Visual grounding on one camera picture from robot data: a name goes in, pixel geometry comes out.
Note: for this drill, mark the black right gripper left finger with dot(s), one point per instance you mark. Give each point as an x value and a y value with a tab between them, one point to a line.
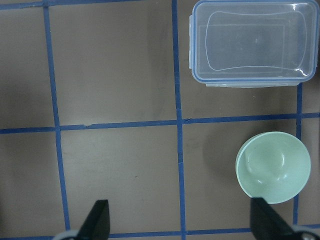
97	224

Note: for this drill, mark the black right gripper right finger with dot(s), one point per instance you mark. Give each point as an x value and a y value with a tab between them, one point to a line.
267	224

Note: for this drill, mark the green bowl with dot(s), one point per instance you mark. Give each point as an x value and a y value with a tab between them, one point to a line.
273	165

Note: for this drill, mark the clear plastic lidded container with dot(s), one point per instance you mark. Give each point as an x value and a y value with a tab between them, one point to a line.
254	43

